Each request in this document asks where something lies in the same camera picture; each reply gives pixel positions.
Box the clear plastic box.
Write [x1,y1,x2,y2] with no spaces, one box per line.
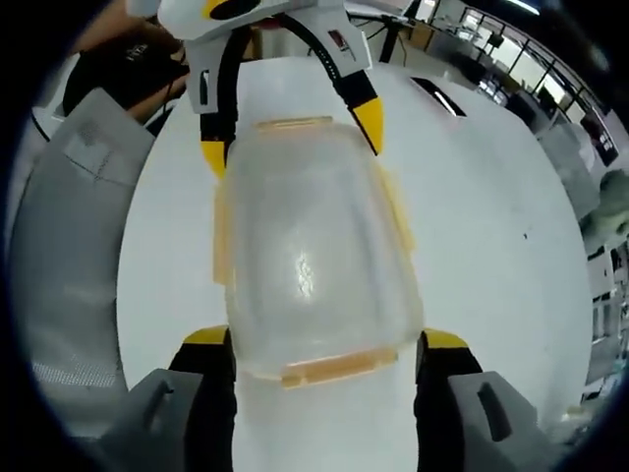
[211,115,427,392]

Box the black smartphone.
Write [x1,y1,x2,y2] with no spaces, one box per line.
[410,76,468,119]

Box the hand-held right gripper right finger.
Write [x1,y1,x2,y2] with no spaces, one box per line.
[414,327,546,472]

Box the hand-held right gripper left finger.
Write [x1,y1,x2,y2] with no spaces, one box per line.
[105,326,240,472]

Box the grey mesh chair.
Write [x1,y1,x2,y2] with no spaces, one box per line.
[7,88,159,439]

